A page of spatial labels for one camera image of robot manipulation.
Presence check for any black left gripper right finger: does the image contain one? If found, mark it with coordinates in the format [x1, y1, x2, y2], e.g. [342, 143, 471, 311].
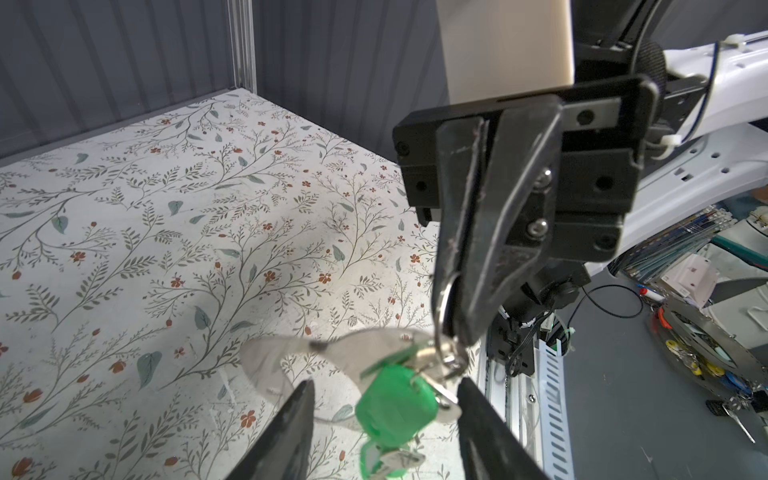
[457, 378, 547, 480]

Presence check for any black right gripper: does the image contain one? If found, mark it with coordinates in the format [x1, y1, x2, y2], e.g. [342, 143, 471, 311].
[392, 75, 659, 345]

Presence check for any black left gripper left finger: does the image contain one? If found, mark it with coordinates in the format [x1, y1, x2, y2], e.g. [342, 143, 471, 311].
[226, 380, 315, 480]

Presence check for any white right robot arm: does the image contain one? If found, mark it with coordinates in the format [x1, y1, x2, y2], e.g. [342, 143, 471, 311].
[393, 1, 767, 346]

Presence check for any clutter of tools outside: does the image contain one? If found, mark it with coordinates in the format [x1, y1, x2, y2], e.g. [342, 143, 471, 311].
[608, 188, 767, 424]

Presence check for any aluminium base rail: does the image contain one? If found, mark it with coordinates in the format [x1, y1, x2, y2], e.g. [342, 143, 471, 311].
[476, 310, 543, 467]

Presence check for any white slotted cable duct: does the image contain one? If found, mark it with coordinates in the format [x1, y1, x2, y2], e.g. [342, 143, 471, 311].
[536, 340, 575, 480]

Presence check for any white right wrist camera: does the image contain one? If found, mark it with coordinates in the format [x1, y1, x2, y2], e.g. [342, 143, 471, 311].
[437, 0, 575, 104]

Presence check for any thin black camera cable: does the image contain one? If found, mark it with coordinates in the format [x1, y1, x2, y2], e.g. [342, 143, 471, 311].
[563, 283, 644, 331]

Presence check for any left aluminium frame post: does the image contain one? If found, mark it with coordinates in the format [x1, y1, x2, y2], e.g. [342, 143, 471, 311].
[226, 0, 257, 94]

